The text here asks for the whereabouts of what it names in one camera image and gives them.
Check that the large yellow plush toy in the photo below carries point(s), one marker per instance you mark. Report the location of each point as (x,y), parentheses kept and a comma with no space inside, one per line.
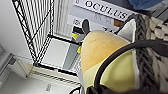
(103,56)

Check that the slim white box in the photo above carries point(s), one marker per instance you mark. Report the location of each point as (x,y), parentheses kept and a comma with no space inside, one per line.
(96,24)

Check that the white Oculus box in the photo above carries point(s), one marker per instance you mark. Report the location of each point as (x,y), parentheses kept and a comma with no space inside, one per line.
(103,10)

